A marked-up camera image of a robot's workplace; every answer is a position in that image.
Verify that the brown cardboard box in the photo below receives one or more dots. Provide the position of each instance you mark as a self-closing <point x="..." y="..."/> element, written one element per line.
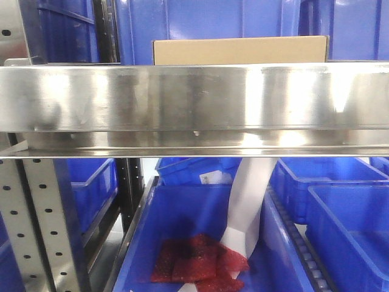
<point x="262" y="50"/>

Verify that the stainless steel shelf beam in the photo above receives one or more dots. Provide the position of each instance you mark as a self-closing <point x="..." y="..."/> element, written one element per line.
<point x="270" y="110"/>

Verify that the perforated steel shelf upright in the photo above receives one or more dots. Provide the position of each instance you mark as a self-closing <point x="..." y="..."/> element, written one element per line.
<point x="39" y="213"/>

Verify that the blue bin behind centre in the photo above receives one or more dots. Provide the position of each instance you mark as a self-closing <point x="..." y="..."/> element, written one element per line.
<point x="195" y="171"/>

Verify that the blue bin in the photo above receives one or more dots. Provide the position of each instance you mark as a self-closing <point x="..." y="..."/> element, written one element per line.
<point x="195" y="171"/>
<point x="348" y="228"/>
<point x="93" y="182"/>
<point x="292" y="177"/>
<point x="185" y="211"/>

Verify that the blue bin lower centre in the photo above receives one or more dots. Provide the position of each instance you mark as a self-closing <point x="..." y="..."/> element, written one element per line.
<point x="185" y="211"/>

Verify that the white paper strip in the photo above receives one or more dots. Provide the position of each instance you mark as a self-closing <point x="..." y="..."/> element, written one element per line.
<point x="246" y="198"/>

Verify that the blue bin behind right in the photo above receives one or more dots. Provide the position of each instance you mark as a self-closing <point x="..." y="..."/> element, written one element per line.
<point x="292" y="177"/>

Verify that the blue bin lower left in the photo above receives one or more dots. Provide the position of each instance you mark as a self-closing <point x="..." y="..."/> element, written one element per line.
<point x="93" y="182"/>

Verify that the large blue crate upper centre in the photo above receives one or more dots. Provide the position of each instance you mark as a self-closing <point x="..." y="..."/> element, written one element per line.
<point x="139" y="23"/>

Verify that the blue bin lower right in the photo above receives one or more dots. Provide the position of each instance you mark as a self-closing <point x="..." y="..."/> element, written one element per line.
<point x="348" y="228"/>

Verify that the blue crate upper left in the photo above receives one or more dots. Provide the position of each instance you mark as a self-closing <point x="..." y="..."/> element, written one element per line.
<point x="69" y="31"/>

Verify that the blue crate upper right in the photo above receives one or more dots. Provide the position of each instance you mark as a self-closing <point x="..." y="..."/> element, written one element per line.
<point x="357" y="30"/>

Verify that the black roller track rail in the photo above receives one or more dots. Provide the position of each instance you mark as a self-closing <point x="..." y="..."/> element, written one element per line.
<point x="308" y="262"/>

